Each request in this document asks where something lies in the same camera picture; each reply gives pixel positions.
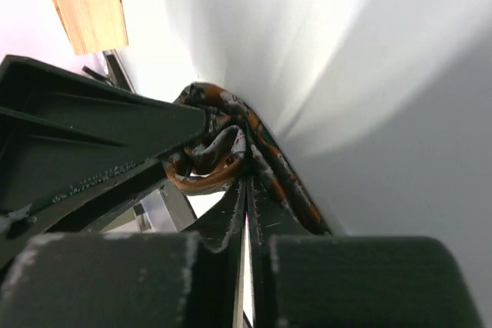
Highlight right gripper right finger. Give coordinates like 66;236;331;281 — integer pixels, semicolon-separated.
247;178;483;327

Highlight wooden compartment box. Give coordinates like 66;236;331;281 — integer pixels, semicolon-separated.
52;0;128;55

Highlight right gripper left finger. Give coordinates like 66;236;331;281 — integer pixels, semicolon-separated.
1;180;246;327

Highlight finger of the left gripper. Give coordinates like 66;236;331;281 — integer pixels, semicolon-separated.
1;55;206;265

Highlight orange grey patterned tie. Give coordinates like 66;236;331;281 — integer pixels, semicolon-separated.
162;82;330;234

